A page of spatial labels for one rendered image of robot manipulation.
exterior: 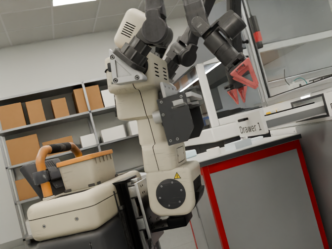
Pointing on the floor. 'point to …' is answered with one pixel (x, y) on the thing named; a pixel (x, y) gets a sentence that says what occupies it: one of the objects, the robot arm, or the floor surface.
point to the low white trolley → (258, 198)
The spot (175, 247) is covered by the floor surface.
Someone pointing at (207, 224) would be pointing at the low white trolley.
